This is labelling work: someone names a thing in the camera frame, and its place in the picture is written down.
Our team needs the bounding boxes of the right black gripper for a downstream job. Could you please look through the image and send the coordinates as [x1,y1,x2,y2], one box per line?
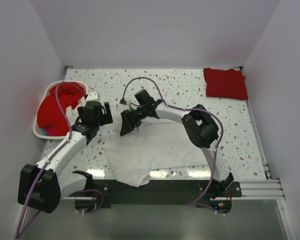
[120,105,148,137]

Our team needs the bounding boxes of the white t shirt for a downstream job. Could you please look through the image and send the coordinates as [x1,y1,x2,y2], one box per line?
[103,115,207,188]

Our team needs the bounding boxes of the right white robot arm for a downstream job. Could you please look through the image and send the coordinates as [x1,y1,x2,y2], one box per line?
[120,89,234,197]

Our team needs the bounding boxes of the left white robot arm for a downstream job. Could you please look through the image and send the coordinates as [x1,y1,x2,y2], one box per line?
[17,101,113,214]

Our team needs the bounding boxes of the white clothes in basket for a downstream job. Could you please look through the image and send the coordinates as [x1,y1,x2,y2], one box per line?
[65,96,86,125]

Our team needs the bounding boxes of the red clothes in basket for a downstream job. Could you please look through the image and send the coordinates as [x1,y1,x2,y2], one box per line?
[36,81,87,137]

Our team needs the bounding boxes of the white perforated laundry basket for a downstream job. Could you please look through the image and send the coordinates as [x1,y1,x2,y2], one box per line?
[32,80,89,140]

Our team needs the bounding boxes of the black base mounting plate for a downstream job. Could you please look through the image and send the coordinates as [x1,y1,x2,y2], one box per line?
[70,179,242,213]

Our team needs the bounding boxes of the folded red t shirt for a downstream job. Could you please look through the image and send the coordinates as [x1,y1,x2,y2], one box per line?
[203,68,249,101]

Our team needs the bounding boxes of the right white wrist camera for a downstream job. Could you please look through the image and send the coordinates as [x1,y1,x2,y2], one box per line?
[119,98,132,107]

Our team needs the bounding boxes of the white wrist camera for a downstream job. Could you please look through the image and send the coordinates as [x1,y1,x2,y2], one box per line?
[86,91,99,102]
[119,98,132,107]

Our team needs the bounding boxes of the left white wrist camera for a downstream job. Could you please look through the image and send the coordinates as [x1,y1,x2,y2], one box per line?
[86,91,99,102]

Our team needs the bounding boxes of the aluminium frame rail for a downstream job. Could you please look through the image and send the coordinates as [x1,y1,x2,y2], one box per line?
[9,99,290,240]

